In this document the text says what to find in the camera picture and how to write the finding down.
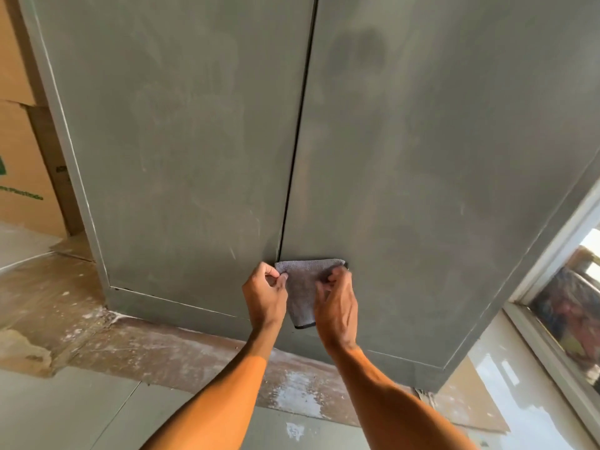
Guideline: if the person's left hand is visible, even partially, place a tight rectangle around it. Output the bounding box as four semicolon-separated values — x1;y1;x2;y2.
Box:
242;262;289;331

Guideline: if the person's right hand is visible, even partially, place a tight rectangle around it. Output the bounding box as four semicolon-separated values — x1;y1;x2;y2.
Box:
312;266;360;355

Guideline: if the grey microfibre cloth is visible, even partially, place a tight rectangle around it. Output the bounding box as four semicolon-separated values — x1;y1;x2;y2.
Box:
275;259;349;330

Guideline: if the person's left forearm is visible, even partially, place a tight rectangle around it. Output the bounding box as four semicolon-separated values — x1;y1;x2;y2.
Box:
140;323;283;450

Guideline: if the person's right forearm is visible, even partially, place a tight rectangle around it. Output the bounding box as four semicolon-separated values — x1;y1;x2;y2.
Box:
323;344;480;450

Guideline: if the brown cardboard floor sheet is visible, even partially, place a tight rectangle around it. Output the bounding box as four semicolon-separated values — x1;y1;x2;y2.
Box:
0;232;512;434

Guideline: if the grey cabinet door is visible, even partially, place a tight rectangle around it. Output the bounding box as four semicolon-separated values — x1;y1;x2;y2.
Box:
277;0;600;370
28;0;316;319

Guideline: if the grey metal cabinet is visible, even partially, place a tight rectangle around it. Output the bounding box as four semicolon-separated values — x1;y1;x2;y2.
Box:
16;0;600;394

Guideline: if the cardboard box with green print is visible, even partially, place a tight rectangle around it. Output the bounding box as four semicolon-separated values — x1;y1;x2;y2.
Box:
0;100;86;239

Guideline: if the plain brown cardboard box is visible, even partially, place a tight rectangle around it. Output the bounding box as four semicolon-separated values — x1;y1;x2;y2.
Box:
0;0;48;107

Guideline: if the white window frame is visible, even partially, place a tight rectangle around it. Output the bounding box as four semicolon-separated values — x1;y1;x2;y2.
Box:
502;177;600;443

